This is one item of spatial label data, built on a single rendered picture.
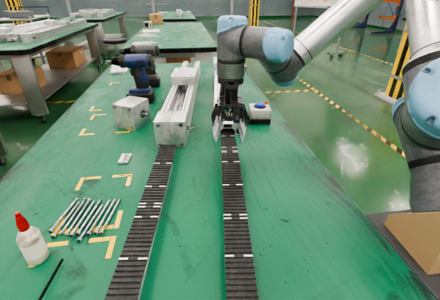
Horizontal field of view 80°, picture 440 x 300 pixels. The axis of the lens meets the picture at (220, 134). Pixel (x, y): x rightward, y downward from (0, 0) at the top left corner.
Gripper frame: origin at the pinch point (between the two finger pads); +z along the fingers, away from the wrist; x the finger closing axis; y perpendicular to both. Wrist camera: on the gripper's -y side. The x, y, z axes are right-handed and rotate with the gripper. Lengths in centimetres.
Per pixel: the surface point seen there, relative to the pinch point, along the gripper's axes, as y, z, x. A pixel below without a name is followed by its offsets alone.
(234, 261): 42.6, 1.4, -0.9
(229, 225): 34.3, 1.4, -1.3
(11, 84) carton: -215, 50, -232
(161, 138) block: -2.1, 1.3, -21.9
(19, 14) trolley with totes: -403, -9, -325
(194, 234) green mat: 33.6, 4.9, -8.6
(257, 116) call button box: -19.1, 1.2, 11.8
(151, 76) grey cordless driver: -66, -1, -38
